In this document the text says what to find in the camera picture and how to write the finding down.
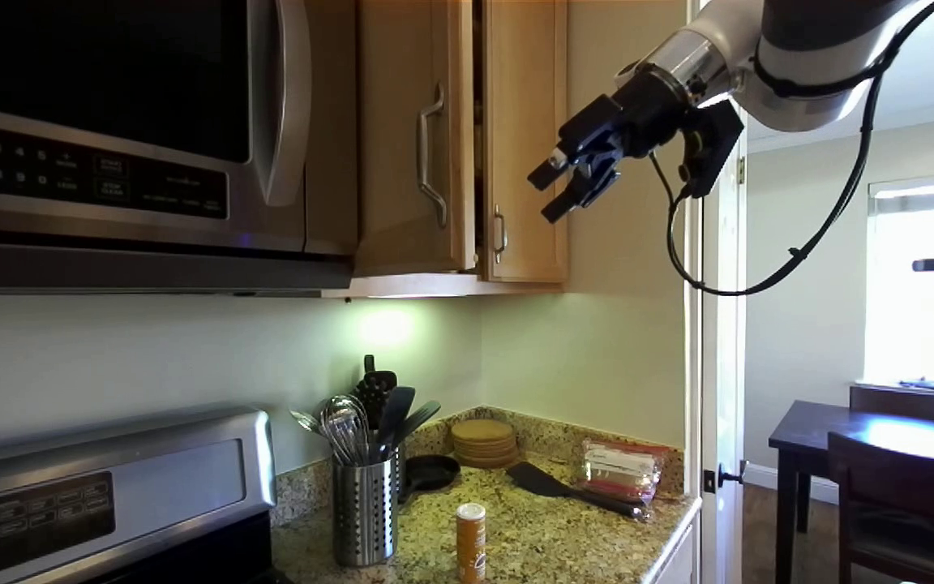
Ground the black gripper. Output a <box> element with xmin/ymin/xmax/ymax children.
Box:
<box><xmin>527</xmin><ymin>63</ymin><xmax>700</xmax><ymax>228</ymax></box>

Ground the wooden cabinet door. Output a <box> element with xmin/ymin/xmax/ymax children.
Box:
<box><xmin>354</xmin><ymin>0</ymin><xmax>484</xmax><ymax>275</ymax></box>
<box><xmin>484</xmin><ymin>0</ymin><xmax>575</xmax><ymax>292</ymax></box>

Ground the small brown bottle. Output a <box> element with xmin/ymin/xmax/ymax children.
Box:
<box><xmin>456</xmin><ymin>499</ymin><xmax>495</xmax><ymax>584</ymax></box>

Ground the white base cabinet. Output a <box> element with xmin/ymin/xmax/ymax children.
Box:
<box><xmin>640</xmin><ymin>499</ymin><xmax>709</xmax><ymax>584</ymax></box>

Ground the black kitchen utensil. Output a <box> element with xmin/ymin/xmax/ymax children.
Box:
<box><xmin>395</xmin><ymin>398</ymin><xmax>446</xmax><ymax>450</ymax></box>

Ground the black nylon turner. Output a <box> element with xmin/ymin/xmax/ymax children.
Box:
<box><xmin>378</xmin><ymin>382</ymin><xmax>418</xmax><ymax>459</ymax></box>

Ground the clear plastic bag red print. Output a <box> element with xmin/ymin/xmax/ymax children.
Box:
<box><xmin>578</xmin><ymin>435</ymin><xmax>672</xmax><ymax>510</ymax></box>

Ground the black spatula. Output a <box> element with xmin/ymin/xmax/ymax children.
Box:
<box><xmin>504</xmin><ymin>462</ymin><xmax>646</xmax><ymax>524</ymax></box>

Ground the small black round dish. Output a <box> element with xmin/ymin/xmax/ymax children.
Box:
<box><xmin>398</xmin><ymin>450</ymin><xmax>464</xmax><ymax>503</ymax></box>

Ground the steel whisk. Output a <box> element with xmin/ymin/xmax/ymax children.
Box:
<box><xmin>288</xmin><ymin>392</ymin><xmax>378</xmax><ymax>468</ymax></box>

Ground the perforated steel utensil holder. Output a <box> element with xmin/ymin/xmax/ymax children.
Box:
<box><xmin>386</xmin><ymin>441</ymin><xmax>408</xmax><ymax>503</ymax></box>
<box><xmin>330</xmin><ymin>450</ymin><xmax>398</xmax><ymax>570</ymax></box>

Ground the dark wooden dining table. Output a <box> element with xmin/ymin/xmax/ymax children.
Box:
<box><xmin>766</xmin><ymin>397</ymin><xmax>934</xmax><ymax>584</ymax></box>

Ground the dark wooden chair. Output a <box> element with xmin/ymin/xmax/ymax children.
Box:
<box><xmin>825</xmin><ymin>429</ymin><xmax>934</xmax><ymax>584</ymax></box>
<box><xmin>847</xmin><ymin>380</ymin><xmax>934</xmax><ymax>429</ymax></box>

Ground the stainless steel microwave oven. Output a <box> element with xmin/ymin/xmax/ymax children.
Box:
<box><xmin>0</xmin><ymin>0</ymin><xmax>361</xmax><ymax>300</ymax></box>

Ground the wooden wall cabinet frame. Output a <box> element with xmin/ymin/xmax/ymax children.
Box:
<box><xmin>317</xmin><ymin>0</ymin><xmax>699</xmax><ymax>304</ymax></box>

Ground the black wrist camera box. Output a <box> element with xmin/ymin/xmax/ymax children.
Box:
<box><xmin>678</xmin><ymin>98</ymin><xmax>750</xmax><ymax>202</ymax></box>

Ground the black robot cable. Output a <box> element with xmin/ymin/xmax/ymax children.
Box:
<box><xmin>646</xmin><ymin>0</ymin><xmax>934</xmax><ymax>303</ymax></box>

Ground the white door frame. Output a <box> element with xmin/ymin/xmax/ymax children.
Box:
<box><xmin>682</xmin><ymin>0</ymin><xmax>753</xmax><ymax>584</ymax></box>

